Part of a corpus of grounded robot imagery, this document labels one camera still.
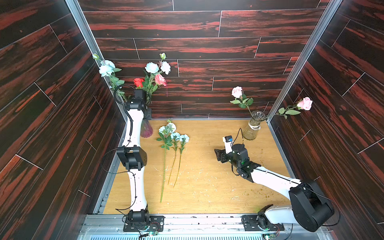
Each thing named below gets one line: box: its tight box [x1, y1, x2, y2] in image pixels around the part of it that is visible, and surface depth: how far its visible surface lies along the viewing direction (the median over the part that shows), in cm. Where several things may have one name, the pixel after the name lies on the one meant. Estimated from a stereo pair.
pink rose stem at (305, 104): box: [266, 96, 313, 120], surface depth 73 cm
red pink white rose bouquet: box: [133, 53, 171, 104], surface depth 86 cm
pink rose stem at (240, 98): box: [230, 86, 254, 116], surface depth 82 cm
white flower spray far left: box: [92, 53, 128, 103], surface depth 84 cm
